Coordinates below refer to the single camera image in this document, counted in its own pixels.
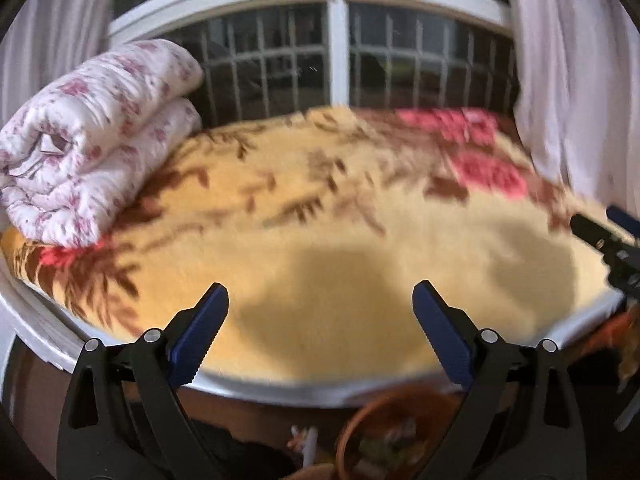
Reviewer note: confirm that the folded pink floral quilt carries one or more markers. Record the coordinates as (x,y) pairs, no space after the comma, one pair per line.
(85,150)

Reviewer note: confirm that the dark cloth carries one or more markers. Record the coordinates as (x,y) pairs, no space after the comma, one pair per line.
(250,452)

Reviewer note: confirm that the orange wrapper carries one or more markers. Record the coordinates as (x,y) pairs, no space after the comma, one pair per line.
(607,335)

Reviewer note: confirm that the pale pink curtain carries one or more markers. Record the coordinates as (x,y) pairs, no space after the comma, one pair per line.
(570,85)
(55,35)

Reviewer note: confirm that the metal window grille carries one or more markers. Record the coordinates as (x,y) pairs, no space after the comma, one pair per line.
(250,75)

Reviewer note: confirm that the white stick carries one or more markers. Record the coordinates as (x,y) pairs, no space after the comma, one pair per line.
(627,415)

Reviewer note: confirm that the white yellow snack packet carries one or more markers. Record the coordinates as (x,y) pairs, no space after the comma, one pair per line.
(304,442)

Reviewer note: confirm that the white window frame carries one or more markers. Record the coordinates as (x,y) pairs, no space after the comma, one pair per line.
(339,50)

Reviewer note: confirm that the yellow floral plush blanket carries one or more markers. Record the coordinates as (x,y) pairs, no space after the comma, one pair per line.
(350,200)

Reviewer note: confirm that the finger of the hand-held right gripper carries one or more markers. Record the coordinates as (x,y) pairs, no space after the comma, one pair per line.
(625,219)
(595,232)

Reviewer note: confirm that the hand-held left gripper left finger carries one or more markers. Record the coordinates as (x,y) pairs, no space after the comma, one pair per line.
(200,335)

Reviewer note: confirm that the orange plastic bin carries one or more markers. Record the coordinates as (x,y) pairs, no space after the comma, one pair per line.
(350,435)

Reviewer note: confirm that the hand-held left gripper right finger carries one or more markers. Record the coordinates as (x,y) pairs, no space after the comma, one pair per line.
(442,340)

